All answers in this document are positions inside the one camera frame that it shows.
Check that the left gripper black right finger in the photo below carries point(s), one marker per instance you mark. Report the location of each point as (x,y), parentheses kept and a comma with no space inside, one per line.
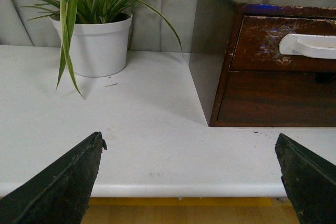
(309,181)

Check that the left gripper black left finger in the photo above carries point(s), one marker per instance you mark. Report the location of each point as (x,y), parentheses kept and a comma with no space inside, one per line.
(60,193)

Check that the white drawer handle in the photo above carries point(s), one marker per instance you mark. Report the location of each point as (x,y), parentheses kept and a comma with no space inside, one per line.
(312,46)

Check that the wooden drawer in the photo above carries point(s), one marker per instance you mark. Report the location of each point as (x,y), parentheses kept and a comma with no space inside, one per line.
(259,38)
(277,99)

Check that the dark wooden drawer cabinet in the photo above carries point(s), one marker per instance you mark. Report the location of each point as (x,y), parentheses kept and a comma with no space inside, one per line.
(216,30)

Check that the white plastic flower pot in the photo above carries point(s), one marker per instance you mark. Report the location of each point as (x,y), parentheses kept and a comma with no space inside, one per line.
(100,50)

